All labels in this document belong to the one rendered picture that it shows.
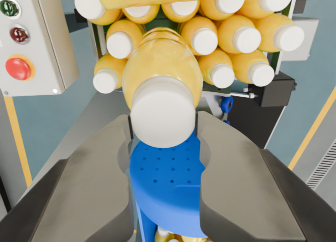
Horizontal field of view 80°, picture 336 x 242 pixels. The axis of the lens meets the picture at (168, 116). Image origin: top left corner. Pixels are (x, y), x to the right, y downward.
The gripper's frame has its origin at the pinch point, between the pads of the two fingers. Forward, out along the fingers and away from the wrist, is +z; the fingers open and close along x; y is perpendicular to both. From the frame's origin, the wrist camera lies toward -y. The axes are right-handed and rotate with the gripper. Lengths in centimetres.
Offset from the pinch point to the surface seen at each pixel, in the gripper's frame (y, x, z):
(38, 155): 109, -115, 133
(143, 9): -5.4, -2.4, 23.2
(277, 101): 15.3, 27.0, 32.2
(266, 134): 87, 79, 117
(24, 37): -2.5, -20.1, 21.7
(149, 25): -1.6, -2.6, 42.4
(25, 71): 2.6, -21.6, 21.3
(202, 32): -1.9, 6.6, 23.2
